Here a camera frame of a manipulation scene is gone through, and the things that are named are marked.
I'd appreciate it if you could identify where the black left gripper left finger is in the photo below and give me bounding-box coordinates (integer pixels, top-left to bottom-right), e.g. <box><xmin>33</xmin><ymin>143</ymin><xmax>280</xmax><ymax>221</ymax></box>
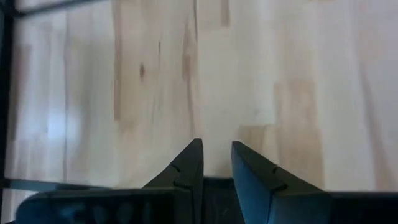
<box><xmin>15</xmin><ymin>138</ymin><xmax>205</xmax><ymax>224</ymax></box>

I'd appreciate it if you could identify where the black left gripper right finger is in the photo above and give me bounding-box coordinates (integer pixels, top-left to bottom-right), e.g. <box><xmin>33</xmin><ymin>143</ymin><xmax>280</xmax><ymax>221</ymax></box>
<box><xmin>231</xmin><ymin>140</ymin><xmax>398</xmax><ymax>224</ymax></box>

